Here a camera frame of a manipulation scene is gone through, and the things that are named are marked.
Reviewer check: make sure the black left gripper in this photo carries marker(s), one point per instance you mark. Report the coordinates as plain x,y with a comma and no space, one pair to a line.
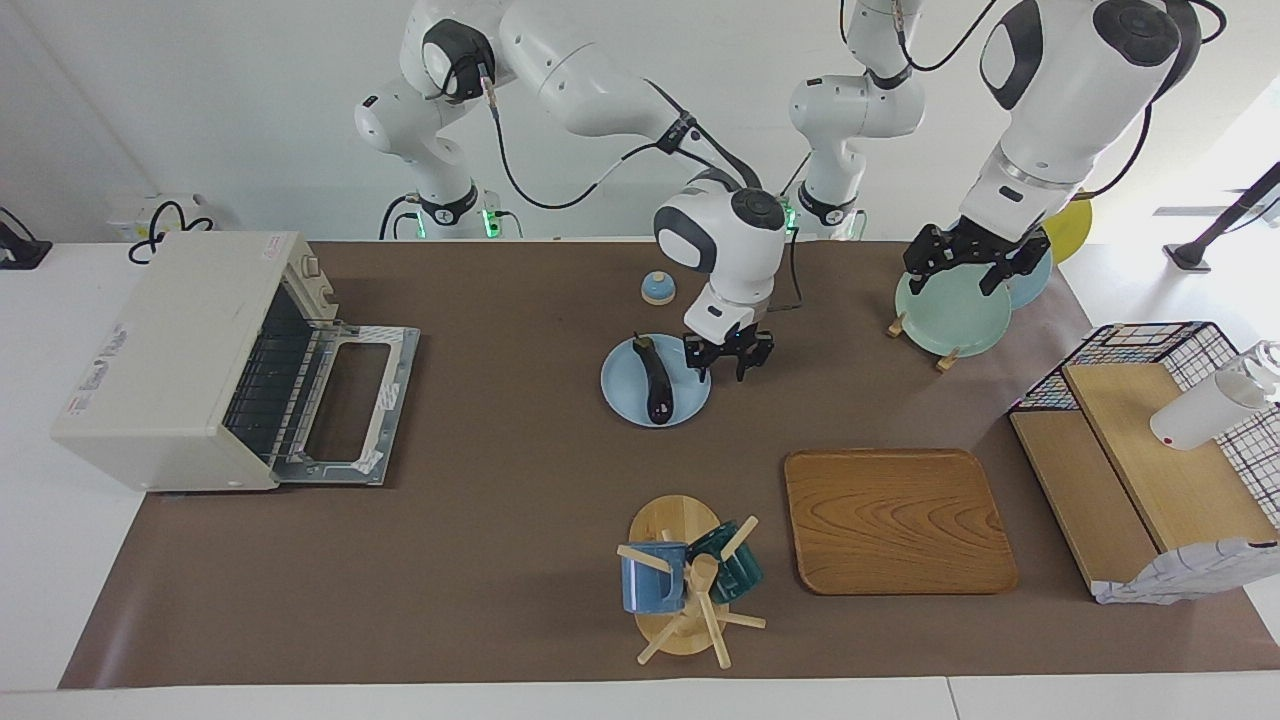
985,245

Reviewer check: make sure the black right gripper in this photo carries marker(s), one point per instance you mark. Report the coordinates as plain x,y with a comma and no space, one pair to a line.
730,347

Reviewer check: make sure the dark purple eggplant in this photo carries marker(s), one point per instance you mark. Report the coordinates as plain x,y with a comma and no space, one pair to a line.
658,385

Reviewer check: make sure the cream toaster oven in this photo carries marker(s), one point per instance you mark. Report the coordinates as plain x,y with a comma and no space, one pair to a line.
170,380

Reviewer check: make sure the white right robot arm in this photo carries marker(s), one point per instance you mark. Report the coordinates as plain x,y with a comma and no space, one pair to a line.
600,80

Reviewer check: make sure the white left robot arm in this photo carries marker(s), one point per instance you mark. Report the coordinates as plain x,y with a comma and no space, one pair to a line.
1070,80

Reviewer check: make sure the pale green racked plate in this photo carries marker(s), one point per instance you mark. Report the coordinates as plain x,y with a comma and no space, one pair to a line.
950,318

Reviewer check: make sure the light blue racked plate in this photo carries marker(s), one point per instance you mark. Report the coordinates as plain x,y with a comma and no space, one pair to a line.
1032,290

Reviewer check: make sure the wooden dish rack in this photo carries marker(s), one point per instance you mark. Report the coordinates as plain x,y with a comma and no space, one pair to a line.
897,325

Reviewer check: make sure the small blue knobbed lid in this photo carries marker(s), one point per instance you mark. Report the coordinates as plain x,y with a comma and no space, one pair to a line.
658,290

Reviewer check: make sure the yellow racked plate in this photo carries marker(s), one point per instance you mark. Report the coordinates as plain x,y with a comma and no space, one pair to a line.
1072,225

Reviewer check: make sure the wooden mug tree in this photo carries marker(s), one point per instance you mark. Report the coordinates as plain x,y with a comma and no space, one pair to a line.
670,520

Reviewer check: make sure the dark green ceramic mug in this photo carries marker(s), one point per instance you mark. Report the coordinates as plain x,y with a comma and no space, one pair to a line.
742,575

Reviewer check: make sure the blue ceramic mug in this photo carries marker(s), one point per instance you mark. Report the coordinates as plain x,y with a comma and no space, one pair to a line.
650,585

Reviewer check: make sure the black stand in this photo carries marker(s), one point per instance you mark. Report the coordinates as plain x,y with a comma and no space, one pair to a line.
1190,255

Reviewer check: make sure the wooden serving tray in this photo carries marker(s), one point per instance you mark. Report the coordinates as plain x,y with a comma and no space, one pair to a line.
900,525

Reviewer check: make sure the white cup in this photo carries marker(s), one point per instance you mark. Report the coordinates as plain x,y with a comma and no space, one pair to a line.
1200,410

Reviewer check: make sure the brown table mat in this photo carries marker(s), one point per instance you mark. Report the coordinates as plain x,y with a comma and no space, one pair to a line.
450,550

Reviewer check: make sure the white socket box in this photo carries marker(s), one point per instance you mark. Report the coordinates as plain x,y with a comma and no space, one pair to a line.
125,215

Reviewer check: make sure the black device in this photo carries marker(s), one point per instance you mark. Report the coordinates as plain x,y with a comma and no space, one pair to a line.
20,250

